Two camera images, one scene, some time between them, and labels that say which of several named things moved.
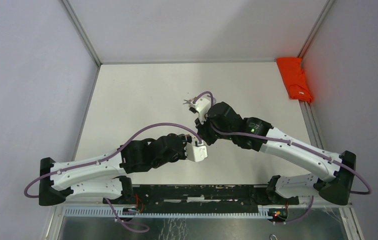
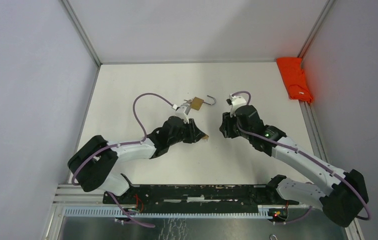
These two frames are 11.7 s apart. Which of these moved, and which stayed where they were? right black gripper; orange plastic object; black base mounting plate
Moved: right black gripper
Stayed: orange plastic object; black base mounting plate
